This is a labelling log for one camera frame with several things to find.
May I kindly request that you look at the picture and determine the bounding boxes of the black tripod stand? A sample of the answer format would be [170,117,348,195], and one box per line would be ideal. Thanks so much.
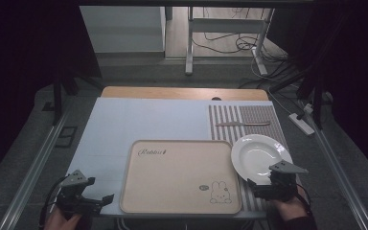
[51,60,104,127]

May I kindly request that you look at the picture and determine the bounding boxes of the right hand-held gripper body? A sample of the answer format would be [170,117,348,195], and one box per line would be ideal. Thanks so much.
[254,159,310,203]

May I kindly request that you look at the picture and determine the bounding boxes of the black floor cables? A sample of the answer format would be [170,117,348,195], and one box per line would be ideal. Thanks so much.
[191,7,305,111]

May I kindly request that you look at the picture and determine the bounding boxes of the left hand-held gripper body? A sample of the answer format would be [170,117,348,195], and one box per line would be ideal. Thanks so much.
[57,169,104,220]

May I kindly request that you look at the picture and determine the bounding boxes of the person's right hand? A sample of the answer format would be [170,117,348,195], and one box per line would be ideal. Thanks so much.
[271,185,310,222]

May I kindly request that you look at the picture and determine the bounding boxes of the white power strip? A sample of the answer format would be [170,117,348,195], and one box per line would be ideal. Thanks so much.
[287,112,316,136]

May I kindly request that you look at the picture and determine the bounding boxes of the person's left hand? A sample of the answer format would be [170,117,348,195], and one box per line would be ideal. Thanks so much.
[43,206,84,230]

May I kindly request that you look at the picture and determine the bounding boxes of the aluminium floor rail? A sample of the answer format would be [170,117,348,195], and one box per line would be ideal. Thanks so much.
[299,99,368,230]
[0,106,73,230]

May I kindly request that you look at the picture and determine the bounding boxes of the grey striped placemat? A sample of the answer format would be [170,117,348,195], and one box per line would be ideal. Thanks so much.
[208,103,301,213]

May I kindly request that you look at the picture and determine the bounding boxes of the black stand legs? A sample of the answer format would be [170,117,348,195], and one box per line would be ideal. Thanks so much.
[267,57,334,130]

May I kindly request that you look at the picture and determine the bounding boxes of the beige tray with rabbit print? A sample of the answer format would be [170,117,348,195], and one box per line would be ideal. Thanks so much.
[119,139,243,216]

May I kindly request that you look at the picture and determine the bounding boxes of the black floor bracket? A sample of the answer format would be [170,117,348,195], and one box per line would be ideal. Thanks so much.
[55,126,79,150]

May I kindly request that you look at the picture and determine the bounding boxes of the white deep plate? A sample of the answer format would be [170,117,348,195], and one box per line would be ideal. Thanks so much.
[230,133,293,186]

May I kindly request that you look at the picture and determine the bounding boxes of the white cabinet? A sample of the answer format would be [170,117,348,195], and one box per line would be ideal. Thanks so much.
[79,6,168,54]

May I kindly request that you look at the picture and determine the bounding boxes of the light blue table cover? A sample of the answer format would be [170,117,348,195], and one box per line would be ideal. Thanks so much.
[66,97,275,219]

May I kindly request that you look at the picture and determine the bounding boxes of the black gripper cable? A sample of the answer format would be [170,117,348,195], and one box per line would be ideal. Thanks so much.
[38,174,69,228]
[296,183,313,216]

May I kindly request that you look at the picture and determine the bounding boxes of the white desk frame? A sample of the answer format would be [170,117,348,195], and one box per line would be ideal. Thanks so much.
[184,7,276,77]

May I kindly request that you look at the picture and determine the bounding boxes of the wooden knife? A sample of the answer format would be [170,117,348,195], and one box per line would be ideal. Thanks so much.
[215,121,271,127]

